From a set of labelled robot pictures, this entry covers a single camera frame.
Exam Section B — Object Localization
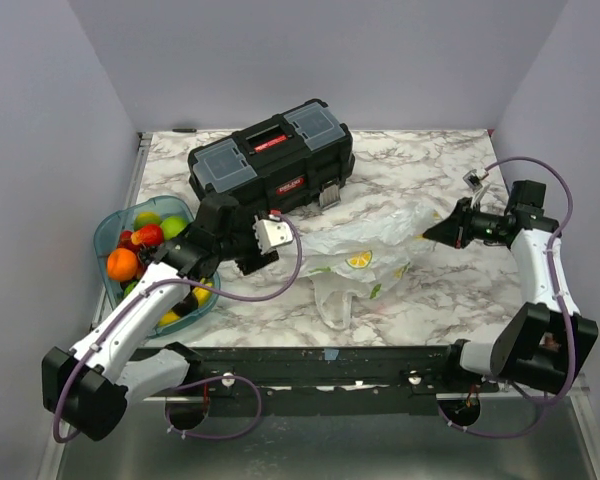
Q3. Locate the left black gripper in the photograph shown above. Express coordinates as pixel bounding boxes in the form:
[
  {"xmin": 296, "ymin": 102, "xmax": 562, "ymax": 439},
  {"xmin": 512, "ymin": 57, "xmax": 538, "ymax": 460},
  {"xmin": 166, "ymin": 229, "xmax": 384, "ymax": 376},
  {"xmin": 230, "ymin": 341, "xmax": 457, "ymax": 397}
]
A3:
[{"xmin": 215, "ymin": 212, "xmax": 280, "ymax": 276}]

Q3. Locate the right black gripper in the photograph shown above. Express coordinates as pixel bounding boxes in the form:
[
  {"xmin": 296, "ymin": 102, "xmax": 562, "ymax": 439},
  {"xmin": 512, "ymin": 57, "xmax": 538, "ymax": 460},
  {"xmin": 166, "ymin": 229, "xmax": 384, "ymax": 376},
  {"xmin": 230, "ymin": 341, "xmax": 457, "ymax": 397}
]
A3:
[{"xmin": 423, "ymin": 197, "xmax": 506, "ymax": 249}]

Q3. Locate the white plastic bag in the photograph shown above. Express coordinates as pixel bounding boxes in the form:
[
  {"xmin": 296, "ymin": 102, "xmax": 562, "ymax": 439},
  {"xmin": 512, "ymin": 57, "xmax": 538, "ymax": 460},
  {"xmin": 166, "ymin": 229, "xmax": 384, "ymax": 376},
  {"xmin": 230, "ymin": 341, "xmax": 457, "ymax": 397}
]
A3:
[{"xmin": 298, "ymin": 202, "xmax": 442, "ymax": 331}]

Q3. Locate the red fake peach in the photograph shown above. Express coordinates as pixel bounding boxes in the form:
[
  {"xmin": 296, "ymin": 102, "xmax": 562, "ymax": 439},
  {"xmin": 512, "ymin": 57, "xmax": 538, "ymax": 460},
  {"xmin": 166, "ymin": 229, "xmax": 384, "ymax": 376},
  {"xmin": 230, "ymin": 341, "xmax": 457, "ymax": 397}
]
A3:
[{"xmin": 130, "ymin": 224, "xmax": 164, "ymax": 247}]

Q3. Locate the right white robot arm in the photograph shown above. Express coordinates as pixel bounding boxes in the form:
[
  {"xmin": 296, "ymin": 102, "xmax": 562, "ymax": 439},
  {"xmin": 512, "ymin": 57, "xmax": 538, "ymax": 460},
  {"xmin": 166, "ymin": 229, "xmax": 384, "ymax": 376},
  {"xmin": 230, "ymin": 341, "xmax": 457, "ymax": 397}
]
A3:
[{"xmin": 423, "ymin": 180, "xmax": 598, "ymax": 395}]

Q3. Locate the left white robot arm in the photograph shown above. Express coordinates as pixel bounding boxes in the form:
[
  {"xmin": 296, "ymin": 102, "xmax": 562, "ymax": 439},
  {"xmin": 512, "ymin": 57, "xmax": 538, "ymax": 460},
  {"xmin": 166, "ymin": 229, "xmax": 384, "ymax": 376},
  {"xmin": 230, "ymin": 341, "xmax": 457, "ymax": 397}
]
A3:
[{"xmin": 42, "ymin": 194, "xmax": 301, "ymax": 444}]

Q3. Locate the yellow fake banana bunch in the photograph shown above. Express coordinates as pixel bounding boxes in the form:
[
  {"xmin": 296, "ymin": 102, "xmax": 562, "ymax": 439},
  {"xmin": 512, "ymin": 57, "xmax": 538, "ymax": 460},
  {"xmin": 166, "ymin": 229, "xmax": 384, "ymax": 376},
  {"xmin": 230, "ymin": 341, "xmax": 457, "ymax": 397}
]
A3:
[{"xmin": 157, "ymin": 287, "xmax": 212, "ymax": 327}]

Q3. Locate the dark fake plum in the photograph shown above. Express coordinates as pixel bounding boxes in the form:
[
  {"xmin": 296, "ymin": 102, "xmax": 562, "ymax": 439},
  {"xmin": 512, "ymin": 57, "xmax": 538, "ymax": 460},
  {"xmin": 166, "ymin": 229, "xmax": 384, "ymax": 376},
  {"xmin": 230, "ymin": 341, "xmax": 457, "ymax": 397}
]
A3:
[{"xmin": 171, "ymin": 294, "xmax": 198, "ymax": 318}]

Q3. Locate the yellow green fake apple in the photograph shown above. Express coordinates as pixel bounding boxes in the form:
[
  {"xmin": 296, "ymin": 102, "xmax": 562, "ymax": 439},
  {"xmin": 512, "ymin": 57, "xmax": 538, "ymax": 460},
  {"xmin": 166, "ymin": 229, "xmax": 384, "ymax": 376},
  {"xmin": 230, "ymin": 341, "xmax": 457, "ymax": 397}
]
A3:
[{"xmin": 133, "ymin": 211, "xmax": 162, "ymax": 231}]

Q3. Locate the fake orange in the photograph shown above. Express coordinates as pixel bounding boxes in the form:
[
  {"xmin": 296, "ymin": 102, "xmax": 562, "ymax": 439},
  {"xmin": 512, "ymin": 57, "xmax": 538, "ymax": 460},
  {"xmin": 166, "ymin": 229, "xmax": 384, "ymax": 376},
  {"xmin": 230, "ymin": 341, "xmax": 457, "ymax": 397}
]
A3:
[{"xmin": 106, "ymin": 248, "xmax": 138, "ymax": 282}]

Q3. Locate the black plastic toolbox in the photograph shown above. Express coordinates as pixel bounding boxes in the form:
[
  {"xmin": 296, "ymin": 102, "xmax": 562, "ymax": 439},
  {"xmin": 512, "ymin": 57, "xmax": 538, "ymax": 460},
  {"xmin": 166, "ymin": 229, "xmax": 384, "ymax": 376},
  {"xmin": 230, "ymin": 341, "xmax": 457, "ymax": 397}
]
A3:
[{"xmin": 187, "ymin": 99, "xmax": 355, "ymax": 213}]

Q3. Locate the teal plastic fruit bowl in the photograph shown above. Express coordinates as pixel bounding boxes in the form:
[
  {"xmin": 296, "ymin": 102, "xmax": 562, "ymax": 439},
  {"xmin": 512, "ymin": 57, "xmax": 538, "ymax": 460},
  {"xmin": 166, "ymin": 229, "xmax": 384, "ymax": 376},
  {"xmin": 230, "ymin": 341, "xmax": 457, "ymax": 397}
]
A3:
[{"xmin": 93, "ymin": 195, "xmax": 218, "ymax": 339}]

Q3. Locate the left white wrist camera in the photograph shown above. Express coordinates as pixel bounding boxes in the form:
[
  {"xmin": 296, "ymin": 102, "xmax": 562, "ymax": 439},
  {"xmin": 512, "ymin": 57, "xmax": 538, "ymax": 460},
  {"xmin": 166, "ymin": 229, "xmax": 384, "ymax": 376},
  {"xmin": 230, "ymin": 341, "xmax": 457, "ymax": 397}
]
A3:
[{"xmin": 253, "ymin": 214, "xmax": 294, "ymax": 255}]

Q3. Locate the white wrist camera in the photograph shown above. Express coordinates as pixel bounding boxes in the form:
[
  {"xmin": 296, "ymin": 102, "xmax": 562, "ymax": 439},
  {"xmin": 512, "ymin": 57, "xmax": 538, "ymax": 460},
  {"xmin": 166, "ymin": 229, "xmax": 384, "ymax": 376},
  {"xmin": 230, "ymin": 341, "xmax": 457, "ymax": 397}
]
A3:
[
  {"xmin": 253, "ymin": 214, "xmax": 294, "ymax": 255},
  {"xmin": 463, "ymin": 169, "xmax": 490, "ymax": 209}
]

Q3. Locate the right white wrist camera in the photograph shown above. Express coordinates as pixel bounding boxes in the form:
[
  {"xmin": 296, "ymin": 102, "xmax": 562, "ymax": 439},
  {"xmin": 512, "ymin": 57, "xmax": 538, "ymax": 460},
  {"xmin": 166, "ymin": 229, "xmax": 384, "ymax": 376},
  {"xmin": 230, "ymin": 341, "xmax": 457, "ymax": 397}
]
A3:
[{"xmin": 463, "ymin": 169, "xmax": 490, "ymax": 209}]

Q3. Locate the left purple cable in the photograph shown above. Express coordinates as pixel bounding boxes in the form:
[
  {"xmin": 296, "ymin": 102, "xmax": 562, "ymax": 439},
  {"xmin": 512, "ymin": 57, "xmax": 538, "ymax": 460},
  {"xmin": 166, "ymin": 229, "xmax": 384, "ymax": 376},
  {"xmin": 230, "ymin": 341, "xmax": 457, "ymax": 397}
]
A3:
[{"xmin": 52, "ymin": 214, "xmax": 304, "ymax": 444}]

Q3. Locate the aluminium frame profile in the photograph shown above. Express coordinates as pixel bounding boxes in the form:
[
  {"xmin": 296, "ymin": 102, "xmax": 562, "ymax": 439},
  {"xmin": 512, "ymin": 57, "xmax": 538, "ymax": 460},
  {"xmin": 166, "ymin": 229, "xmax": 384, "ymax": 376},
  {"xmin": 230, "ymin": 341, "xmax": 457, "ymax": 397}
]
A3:
[{"xmin": 89, "ymin": 132, "xmax": 153, "ymax": 331}]

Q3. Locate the black metal base rail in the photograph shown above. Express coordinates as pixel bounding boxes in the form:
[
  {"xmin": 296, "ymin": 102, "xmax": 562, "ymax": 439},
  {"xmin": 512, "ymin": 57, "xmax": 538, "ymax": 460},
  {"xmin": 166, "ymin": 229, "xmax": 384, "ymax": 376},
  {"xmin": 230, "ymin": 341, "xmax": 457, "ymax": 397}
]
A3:
[{"xmin": 167, "ymin": 342, "xmax": 499, "ymax": 418}]

